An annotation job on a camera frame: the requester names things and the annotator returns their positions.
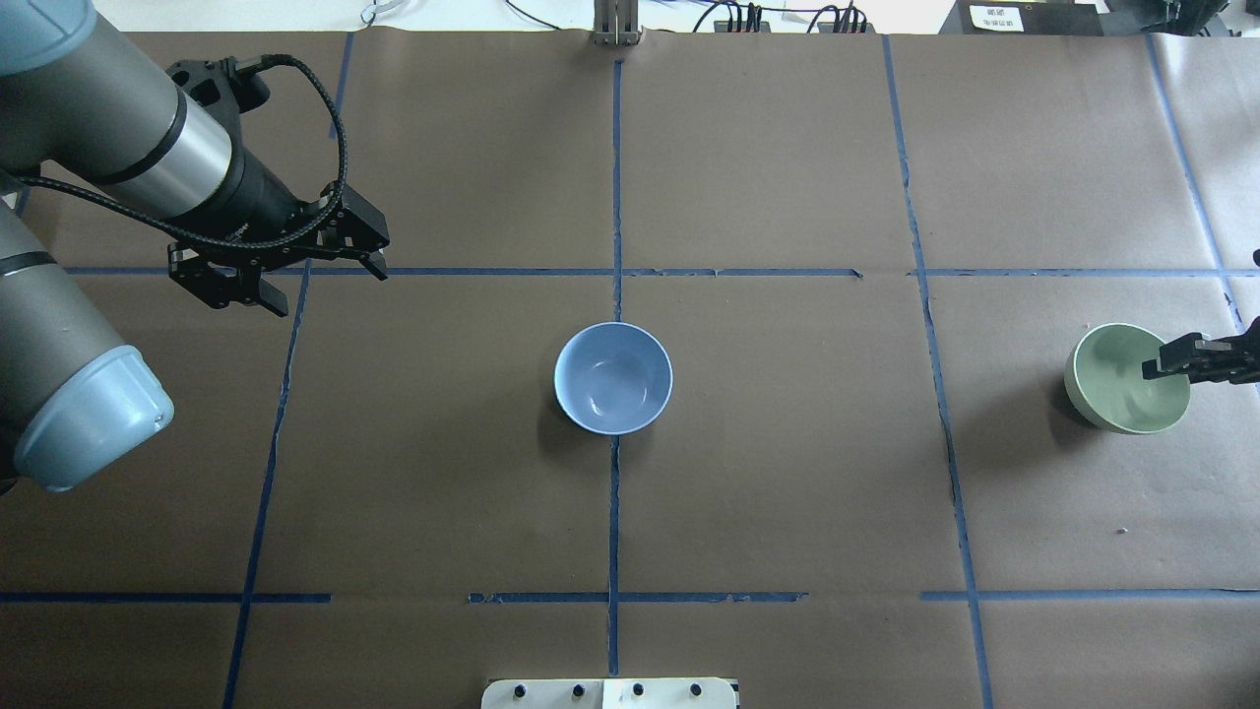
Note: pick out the white mounting pole with base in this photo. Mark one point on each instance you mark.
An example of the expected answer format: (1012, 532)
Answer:
(612, 692)

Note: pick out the blue bowl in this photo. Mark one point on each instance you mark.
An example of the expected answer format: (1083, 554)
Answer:
(613, 378)

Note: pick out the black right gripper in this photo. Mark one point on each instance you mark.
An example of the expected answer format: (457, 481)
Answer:
(1213, 358)

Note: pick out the aluminium frame post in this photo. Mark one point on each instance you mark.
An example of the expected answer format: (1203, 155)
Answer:
(616, 23)

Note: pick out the black box with label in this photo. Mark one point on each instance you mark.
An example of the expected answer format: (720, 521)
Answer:
(1056, 18)

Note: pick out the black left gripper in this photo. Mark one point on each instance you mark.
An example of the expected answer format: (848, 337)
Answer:
(264, 205)

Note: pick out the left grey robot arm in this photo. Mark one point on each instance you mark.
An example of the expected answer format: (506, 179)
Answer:
(112, 160)

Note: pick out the green bowl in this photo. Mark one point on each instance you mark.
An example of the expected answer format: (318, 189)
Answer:
(1104, 380)

